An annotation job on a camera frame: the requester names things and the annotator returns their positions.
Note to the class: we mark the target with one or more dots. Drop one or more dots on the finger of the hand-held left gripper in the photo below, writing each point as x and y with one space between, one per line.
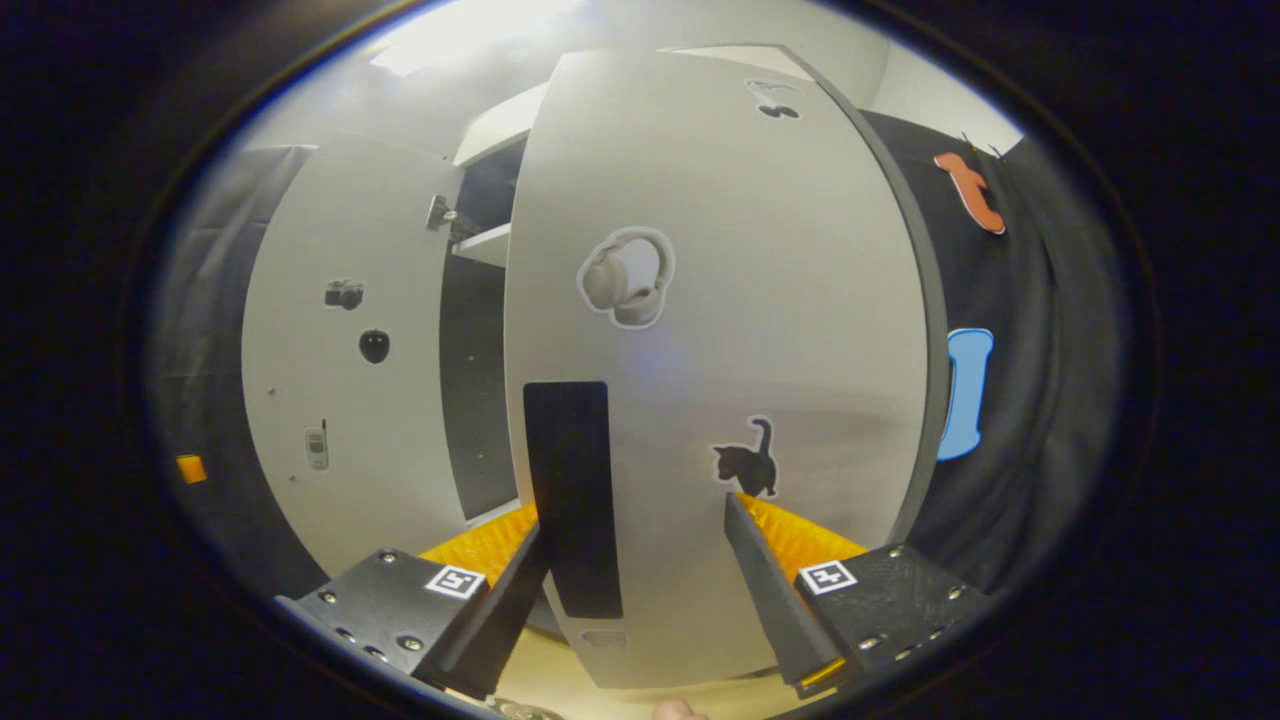
192 469

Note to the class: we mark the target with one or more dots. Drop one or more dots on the metal door hinge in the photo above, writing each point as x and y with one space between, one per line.
445 215

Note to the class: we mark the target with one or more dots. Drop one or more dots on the white door with black cat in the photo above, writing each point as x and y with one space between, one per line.
750 300

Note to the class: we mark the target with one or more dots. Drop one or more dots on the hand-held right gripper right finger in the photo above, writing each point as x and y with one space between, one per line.
765 590

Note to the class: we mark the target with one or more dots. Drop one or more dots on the white and grey cabinet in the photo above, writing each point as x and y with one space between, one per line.
480 400

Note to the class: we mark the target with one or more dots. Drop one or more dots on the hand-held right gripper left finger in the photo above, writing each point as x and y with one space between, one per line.
495 620

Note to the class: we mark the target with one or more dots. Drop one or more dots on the black backdrop cloth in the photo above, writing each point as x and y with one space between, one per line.
200 350
1050 400

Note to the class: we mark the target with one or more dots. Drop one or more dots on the white cabinet shelf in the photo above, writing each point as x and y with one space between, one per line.
485 245

